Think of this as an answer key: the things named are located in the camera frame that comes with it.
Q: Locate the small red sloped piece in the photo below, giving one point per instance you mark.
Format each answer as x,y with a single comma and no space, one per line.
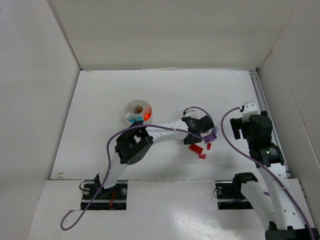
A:
202,156

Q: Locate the light purple 2x2 brick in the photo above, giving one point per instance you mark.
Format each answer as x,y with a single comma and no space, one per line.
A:
215,130

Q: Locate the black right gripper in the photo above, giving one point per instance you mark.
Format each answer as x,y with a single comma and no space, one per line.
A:
237,124

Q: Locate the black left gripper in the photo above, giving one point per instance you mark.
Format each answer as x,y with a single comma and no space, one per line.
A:
206,123

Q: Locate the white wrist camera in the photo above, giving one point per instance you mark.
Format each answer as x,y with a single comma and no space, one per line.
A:
190,112
248,109

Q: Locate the purple 2x4 lego plate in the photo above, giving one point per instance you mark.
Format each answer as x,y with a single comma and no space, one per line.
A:
210,138

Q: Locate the small red curved piece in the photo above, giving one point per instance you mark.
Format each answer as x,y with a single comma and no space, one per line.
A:
209,146

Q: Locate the red 2x4 lego brick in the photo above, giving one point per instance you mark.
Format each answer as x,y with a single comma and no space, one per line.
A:
196,149

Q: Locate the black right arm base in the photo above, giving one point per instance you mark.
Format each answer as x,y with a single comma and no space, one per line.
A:
228,192

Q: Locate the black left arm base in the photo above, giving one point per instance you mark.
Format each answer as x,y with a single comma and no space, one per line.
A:
112,199

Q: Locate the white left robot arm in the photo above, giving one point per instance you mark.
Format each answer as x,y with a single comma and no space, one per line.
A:
130,145

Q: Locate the white divided round container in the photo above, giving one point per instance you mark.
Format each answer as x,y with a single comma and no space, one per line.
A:
130,111

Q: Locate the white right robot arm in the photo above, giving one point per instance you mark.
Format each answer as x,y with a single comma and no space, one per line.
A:
278,210

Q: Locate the teal 2x2 lego brick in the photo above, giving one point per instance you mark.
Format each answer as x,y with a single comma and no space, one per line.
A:
140,119

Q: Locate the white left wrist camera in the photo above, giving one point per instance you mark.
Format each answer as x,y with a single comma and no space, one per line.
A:
190,112

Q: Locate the orange figure-eight lego piece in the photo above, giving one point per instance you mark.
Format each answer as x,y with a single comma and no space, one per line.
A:
147,116

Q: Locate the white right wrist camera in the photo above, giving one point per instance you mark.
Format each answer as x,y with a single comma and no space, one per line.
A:
248,109

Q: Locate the long teal lego brick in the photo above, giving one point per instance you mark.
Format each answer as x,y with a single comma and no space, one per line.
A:
133,121

